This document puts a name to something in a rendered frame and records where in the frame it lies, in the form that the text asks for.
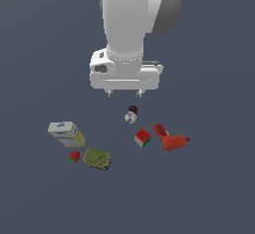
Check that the dark maroon small object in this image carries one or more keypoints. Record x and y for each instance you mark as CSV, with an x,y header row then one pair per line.
x,y
133,109

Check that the small white purple ball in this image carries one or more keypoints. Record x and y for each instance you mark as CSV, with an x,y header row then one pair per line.
x,y
130,117

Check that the white yellow carton box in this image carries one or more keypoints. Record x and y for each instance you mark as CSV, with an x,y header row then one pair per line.
x,y
66,133

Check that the red strawberry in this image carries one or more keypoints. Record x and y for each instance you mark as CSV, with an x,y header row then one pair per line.
x,y
74,157

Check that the olive green flat can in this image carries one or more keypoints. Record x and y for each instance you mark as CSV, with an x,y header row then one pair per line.
x,y
96,158

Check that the red power drill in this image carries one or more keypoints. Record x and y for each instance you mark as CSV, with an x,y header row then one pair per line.
x,y
171,139

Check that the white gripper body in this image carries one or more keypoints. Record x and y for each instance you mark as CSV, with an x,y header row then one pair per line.
x,y
124,77

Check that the red green puzzle cube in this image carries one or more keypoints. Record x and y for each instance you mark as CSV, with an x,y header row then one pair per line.
x,y
143,137

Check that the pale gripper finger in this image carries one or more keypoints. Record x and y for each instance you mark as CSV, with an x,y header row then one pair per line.
x,y
138,93
109,93

